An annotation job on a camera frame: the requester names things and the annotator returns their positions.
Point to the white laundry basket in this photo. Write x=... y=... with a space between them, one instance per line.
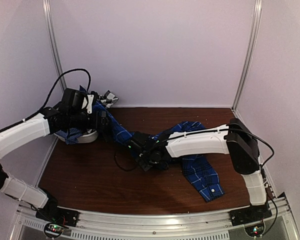
x=93 y=135

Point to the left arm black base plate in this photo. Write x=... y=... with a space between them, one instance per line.
x=62 y=216

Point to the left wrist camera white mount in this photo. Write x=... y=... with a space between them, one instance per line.
x=87 y=104

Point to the aluminium corner post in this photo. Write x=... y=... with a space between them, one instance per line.
x=52 y=36
x=253 y=36

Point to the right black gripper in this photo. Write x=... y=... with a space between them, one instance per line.
x=145 y=166

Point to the blue plaid long sleeve shirt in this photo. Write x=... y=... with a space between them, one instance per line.
x=195 y=167

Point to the right aluminium corner post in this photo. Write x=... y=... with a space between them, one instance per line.
x=253 y=36

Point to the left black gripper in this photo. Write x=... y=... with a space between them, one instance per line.
x=102 y=125

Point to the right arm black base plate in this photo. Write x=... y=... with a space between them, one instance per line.
x=251 y=214

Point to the left aluminium corner post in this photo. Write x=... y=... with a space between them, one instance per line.
x=52 y=36

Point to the black white patterned shirt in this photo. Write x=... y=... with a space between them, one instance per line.
x=108 y=99

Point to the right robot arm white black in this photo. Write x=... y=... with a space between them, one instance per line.
x=190 y=142

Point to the front aluminium rail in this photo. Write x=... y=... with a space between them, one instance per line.
x=211 y=225

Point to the small blue check shirt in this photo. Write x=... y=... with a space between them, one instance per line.
x=72 y=136

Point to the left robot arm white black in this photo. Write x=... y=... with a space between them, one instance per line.
x=77 y=119

